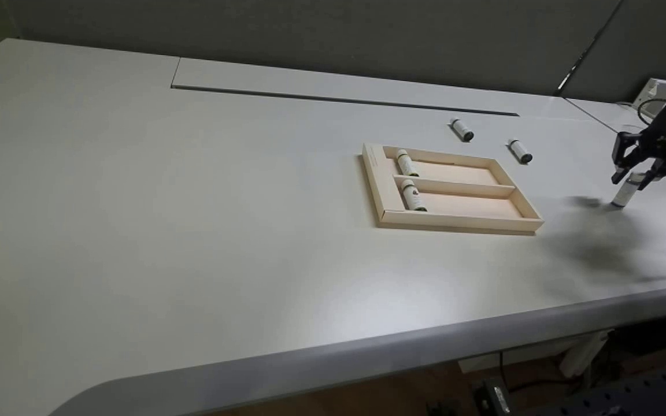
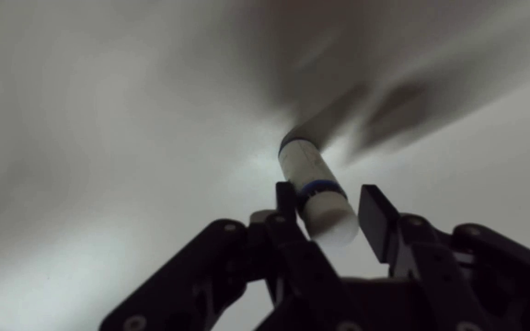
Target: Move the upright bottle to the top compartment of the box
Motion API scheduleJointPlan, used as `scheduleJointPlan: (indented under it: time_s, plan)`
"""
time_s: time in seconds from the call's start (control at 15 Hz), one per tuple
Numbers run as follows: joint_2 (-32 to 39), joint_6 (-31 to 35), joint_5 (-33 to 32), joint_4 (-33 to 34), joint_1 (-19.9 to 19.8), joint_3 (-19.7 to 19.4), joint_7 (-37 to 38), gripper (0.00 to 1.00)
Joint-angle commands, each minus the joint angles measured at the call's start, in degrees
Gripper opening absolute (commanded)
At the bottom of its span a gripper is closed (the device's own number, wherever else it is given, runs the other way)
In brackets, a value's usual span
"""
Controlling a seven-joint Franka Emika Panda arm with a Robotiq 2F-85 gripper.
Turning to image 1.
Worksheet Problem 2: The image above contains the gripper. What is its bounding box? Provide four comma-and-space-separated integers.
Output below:
610, 98, 666, 192

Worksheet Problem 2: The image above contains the small white bottle black cap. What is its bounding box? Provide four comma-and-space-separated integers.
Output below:
450, 118, 475, 143
508, 139, 534, 165
611, 172, 646, 209

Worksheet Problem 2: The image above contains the shallow wooden two-compartment box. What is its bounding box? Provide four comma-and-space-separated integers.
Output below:
360, 142, 545, 235

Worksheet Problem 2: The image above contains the small white bottle green cap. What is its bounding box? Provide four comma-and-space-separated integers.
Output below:
400, 179, 428, 213
395, 148, 421, 178

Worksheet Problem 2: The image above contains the white table leg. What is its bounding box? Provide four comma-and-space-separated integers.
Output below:
558, 329, 612, 380

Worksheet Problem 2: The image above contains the black cable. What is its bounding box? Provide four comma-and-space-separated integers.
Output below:
636, 97, 666, 126

